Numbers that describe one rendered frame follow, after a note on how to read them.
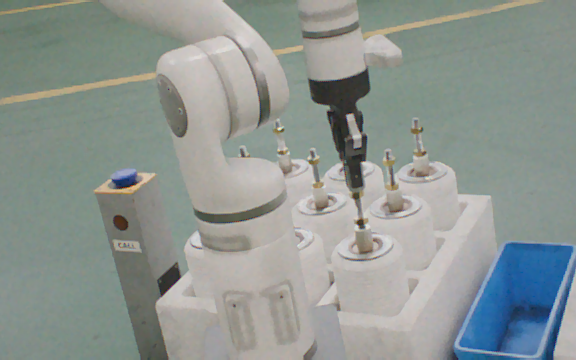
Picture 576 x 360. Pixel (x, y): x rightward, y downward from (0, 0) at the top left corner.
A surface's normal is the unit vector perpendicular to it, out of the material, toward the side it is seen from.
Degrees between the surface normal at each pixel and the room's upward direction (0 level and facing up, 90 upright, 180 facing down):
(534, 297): 88
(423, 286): 0
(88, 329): 0
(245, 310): 90
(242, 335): 90
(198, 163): 92
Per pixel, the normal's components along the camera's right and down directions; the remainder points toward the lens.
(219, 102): 0.50, 0.20
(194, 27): -0.57, 0.47
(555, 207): -0.18, -0.91
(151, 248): 0.88, 0.03
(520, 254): -0.42, 0.39
